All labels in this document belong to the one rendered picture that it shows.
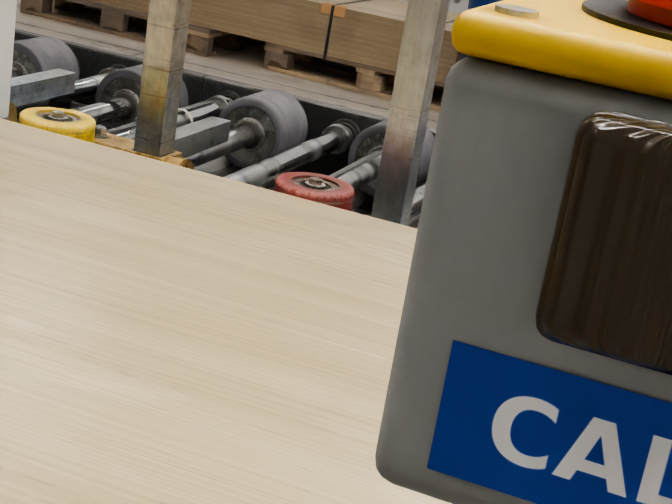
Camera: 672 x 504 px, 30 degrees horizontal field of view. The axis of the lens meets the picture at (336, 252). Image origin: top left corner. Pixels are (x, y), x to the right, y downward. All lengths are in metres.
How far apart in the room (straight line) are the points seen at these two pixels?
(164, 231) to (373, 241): 0.19
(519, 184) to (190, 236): 0.90
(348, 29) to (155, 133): 5.00
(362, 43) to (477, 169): 6.27
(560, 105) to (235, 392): 0.64
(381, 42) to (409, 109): 5.05
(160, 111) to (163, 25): 0.10
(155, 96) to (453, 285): 1.30
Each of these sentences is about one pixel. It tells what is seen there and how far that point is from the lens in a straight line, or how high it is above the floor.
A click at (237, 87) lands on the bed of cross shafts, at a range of 2.00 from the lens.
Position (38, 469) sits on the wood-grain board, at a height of 0.90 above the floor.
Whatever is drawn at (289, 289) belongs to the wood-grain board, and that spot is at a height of 0.90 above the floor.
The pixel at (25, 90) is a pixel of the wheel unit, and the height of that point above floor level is 0.85.
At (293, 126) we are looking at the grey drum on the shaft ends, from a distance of 1.86.
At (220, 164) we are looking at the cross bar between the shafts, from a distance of 1.90.
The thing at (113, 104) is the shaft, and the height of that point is 0.81.
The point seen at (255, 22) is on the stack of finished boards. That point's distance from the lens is 6.67.
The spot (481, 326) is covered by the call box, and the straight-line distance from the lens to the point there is 0.17.
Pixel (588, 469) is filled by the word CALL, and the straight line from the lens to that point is 0.18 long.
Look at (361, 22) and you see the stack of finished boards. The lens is 6.42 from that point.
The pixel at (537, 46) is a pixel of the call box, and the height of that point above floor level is 1.22.
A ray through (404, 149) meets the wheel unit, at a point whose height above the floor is 0.93.
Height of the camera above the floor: 1.24
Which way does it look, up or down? 18 degrees down
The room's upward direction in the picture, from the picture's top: 10 degrees clockwise
